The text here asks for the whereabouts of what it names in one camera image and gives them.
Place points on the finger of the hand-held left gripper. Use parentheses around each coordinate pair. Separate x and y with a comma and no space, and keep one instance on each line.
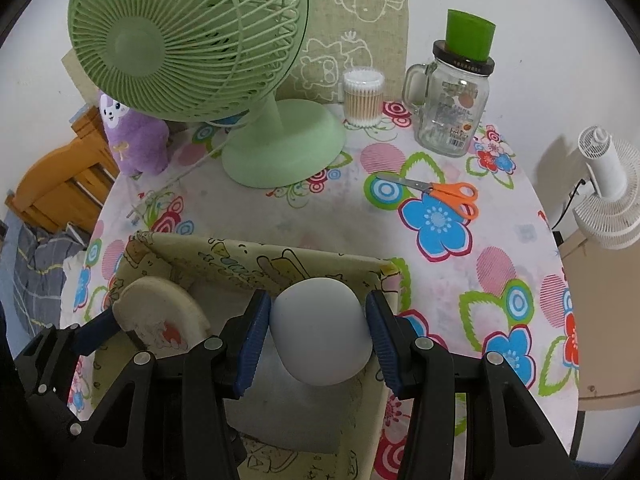
(95,334)
(50,400)

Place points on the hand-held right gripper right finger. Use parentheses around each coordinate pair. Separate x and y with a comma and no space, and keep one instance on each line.
(380,345)

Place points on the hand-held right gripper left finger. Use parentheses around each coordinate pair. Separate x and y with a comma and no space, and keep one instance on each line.
(252,345)

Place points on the white egg-shaped object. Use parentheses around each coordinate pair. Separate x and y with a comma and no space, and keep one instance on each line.
(320,330)

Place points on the cream round disc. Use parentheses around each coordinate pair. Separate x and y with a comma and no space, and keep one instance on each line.
(160,305)

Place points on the yellow printed storage box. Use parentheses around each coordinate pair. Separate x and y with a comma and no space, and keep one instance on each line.
(260,260)

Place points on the white cloth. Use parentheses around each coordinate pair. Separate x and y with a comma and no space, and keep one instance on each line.
(75,261)

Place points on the grey plaid blanket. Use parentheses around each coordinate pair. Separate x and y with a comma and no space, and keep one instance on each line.
(35,270)

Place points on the wooden bed headboard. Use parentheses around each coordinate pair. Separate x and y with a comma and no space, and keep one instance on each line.
(50,185)

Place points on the floral tablecloth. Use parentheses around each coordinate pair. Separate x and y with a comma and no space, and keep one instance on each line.
(500,240)

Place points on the purple plush toy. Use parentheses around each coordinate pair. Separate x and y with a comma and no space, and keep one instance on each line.
(135,140)

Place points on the beige door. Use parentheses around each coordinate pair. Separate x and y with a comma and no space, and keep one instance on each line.
(600,310)

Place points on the glass mug jar green lid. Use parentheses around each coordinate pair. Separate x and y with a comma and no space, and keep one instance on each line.
(445,110)

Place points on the clear cotton swab container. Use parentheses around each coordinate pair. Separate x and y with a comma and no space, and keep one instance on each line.
(363,100)

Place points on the white standing fan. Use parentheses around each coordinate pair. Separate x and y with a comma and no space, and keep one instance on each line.
(607,170)

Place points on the green desk fan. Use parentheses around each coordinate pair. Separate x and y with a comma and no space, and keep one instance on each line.
(125,40)

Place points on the green printed wall sheet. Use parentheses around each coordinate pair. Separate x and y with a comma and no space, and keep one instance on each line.
(350,25)

